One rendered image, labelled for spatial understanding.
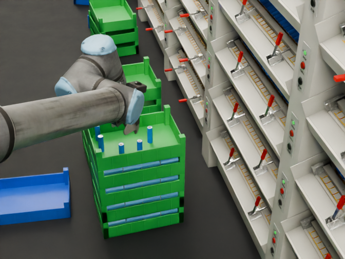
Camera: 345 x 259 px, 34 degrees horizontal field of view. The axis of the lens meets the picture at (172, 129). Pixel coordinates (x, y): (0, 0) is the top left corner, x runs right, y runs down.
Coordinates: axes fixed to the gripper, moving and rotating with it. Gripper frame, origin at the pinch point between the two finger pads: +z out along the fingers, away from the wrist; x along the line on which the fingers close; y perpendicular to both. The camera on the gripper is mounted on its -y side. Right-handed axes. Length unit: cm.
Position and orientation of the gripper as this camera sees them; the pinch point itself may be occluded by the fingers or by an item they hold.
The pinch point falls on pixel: (132, 126)
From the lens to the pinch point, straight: 181.4
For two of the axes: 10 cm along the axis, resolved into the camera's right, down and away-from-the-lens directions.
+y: -6.6, 6.3, -4.1
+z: 1.7, 6.6, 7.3
